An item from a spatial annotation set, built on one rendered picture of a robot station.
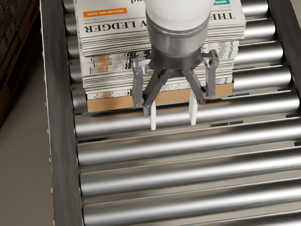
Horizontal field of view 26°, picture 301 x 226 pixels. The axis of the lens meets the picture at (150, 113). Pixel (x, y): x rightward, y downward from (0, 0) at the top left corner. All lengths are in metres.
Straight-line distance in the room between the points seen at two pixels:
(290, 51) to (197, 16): 0.56
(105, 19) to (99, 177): 0.29
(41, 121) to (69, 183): 1.06
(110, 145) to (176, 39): 0.39
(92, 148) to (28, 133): 1.00
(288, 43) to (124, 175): 0.46
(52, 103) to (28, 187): 0.85
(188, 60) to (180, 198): 0.32
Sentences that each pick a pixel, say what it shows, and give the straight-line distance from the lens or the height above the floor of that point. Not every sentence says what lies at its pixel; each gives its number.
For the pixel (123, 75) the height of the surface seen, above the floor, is 0.91.
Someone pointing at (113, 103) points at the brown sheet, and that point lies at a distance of 1.26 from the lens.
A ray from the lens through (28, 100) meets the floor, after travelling 2.31.
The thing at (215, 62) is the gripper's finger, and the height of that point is 1.07.
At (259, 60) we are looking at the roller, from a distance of 1.39.
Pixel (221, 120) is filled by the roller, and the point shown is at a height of 0.78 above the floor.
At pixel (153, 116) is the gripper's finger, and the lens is 1.10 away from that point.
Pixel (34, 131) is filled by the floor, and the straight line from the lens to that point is 2.23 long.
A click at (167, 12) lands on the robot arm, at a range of 0.85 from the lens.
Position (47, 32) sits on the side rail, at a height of 0.80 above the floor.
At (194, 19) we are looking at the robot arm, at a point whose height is 1.21.
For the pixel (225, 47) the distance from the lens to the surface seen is 1.18.
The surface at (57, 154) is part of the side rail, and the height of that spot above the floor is 0.80.
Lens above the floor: 1.86
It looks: 56 degrees down
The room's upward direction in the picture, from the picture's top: straight up
